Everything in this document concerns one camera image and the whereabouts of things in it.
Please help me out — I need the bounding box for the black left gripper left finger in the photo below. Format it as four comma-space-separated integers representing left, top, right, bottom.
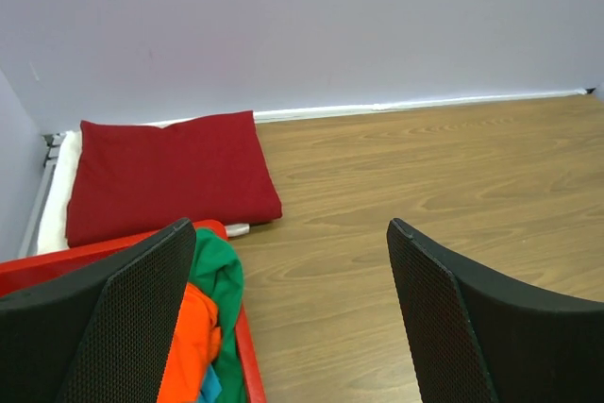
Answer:
1, 219, 195, 402

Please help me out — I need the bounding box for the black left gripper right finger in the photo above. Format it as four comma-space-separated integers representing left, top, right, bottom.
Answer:
387, 219, 603, 402

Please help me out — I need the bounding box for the orange t-shirt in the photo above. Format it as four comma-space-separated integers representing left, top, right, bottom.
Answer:
157, 283, 222, 402

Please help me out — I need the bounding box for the folded white t-shirt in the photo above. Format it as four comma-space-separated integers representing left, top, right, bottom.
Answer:
35, 120, 251, 256

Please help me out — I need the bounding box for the teal blue t-shirt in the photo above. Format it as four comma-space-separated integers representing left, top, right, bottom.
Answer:
197, 365, 222, 403

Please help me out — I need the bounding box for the green t-shirt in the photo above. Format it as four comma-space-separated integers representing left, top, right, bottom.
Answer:
189, 228, 247, 402

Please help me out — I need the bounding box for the folded dark red t-shirt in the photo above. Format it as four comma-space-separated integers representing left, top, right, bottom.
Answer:
66, 111, 282, 247

